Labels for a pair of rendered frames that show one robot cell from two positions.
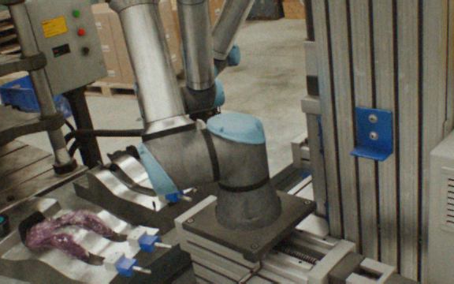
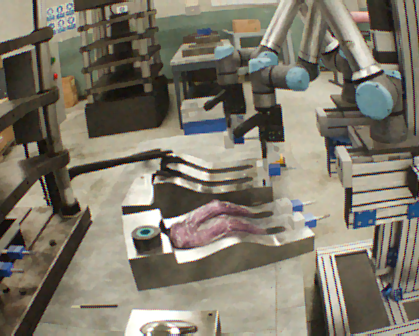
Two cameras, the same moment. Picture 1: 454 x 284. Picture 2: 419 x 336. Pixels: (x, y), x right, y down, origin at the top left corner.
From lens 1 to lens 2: 1.31 m
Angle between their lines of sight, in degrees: 36
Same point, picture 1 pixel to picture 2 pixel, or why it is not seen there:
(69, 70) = not seen: hidden behind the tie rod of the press
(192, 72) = (316, 49)
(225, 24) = (284, 26)
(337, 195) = (413, 117)
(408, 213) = not seen: outside the picture
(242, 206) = (401, 124)
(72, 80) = not seen: hidden behind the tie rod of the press
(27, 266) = (217, 258)
